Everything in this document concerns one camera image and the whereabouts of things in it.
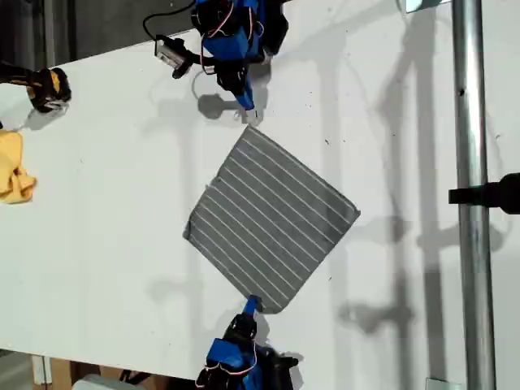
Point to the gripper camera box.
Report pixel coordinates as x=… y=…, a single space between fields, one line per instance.
x=170 y=53
x=280 y=369

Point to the black clamp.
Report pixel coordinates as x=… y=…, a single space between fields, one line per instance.
x=499 y=195

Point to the yellow cloth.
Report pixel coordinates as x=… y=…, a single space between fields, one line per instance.
x=12 y=170

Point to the white frame bar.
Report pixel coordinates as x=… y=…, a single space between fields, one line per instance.
x=40 y=369

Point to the grey striped towel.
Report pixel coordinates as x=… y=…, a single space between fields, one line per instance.
x=268 y=219

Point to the steel post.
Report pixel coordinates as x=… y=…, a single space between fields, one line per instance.
x=471 y=122

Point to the camera black stalk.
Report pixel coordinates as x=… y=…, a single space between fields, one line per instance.
x=201 y=59

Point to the white plastic object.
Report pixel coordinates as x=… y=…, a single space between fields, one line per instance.
x=93 y=384

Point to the brown cardboard box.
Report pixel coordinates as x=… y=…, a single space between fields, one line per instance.
x=61 y=373

